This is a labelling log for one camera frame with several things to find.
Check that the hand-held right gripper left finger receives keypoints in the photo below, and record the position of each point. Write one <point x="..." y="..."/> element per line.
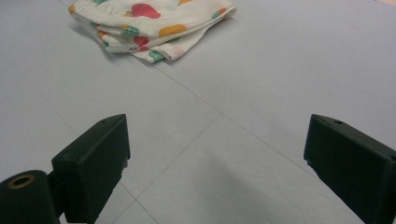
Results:
<point x="90" y="161"/>

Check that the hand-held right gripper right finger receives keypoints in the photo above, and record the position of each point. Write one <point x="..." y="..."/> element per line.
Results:
<point x="351" y="161"/>

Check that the white fruit-print garment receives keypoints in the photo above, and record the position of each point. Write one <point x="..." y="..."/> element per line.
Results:
<point x="149" y="25"/>

